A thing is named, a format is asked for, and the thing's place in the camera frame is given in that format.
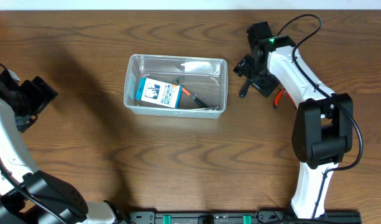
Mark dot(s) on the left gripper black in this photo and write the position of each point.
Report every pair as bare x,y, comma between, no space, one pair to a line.
38,101

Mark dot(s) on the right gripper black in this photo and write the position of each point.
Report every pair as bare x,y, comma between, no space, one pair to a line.
265,87

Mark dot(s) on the red handled pliers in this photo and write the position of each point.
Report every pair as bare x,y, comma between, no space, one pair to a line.
282,91

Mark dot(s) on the black yellow screwdriver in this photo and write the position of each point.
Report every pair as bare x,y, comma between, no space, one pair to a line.
244,90

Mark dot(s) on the silver double-ended wrench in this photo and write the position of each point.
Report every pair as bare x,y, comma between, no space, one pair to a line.
215,108

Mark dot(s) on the clear plastic storage container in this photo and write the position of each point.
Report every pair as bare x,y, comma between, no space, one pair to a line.
204,77

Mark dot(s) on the small hammer black red handle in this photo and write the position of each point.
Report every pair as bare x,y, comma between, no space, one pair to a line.
197,100

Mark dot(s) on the blue white cardboard box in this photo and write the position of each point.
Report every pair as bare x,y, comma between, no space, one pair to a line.
158,93

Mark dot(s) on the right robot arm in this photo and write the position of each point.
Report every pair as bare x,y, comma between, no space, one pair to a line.
322,132

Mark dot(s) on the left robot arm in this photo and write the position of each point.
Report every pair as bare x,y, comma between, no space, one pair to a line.
28,194

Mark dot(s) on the black mounting rail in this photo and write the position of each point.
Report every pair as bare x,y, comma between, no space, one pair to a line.
264,216

